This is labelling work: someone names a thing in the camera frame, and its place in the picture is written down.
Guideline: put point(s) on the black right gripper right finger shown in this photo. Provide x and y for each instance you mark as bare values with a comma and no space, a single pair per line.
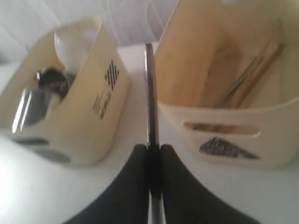
187,201

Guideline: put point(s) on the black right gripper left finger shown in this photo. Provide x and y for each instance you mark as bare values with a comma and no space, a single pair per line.
125,200

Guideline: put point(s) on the long metal spoon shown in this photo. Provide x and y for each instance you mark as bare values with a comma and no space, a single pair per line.
154,160

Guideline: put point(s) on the steel mug with handle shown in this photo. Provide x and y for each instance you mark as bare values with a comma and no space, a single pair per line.
34,105

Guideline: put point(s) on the stainless steel bowl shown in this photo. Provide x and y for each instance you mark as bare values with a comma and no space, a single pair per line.
55,80

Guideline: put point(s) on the cream bin with circle mark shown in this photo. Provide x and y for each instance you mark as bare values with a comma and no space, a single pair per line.
79,131

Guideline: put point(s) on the cream bin with triangle mark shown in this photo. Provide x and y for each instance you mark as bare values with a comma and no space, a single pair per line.
193,73

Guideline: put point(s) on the white curtain backdrop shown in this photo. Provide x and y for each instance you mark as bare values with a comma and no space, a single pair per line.
23,22

